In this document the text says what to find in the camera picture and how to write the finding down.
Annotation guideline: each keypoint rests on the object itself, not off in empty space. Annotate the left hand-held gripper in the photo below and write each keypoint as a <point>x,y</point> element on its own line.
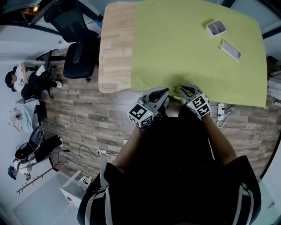
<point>140,115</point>

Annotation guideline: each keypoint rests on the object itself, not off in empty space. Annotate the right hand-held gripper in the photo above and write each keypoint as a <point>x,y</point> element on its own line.
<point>199,106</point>

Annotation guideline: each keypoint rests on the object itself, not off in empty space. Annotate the thin-framed eyeglasses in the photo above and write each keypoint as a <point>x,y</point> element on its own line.
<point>176,89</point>

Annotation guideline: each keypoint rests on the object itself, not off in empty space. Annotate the person's left forearm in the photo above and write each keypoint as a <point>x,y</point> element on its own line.
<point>127,149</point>

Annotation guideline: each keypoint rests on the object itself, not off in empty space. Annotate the person's right forearm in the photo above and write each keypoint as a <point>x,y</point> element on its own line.
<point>221,142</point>

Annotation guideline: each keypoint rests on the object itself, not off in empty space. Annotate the person's right white shoe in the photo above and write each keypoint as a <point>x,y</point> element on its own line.
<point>182,101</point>

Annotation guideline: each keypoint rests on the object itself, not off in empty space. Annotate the person's white shoe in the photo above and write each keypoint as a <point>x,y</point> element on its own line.
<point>167,102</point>
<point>182,101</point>

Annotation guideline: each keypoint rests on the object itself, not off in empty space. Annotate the person's left white shoe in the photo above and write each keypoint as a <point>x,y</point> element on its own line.
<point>167,102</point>

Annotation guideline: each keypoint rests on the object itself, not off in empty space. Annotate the green tablecloth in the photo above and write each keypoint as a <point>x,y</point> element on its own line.
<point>175,48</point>

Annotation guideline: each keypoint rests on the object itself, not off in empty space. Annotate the white oblong tray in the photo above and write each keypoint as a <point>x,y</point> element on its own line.
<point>230,50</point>

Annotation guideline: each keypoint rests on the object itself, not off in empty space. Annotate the wooden table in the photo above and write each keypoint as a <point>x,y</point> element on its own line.
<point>116,50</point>

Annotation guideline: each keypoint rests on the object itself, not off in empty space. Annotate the white divided container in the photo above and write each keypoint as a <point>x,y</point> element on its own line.
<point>216,28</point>

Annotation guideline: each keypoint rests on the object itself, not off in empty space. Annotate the person's black shirt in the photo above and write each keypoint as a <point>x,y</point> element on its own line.
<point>173,175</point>

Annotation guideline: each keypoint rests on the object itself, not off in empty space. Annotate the white lace cloth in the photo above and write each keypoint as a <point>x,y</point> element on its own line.
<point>275,85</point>

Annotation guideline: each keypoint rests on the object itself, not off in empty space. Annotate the black mesh office chair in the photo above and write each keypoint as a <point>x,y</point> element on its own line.
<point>76,63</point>

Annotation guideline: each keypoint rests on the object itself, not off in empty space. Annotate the black flat box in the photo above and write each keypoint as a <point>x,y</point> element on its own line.
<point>42,109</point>

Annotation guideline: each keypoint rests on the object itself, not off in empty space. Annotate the white cabinet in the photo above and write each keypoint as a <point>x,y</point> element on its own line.
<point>73,189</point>

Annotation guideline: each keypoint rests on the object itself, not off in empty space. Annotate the pale blue cloth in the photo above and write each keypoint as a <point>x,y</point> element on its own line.
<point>26,118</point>

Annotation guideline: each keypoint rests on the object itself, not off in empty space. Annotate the wooden coat rack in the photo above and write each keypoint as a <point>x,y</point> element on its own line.
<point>39,178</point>

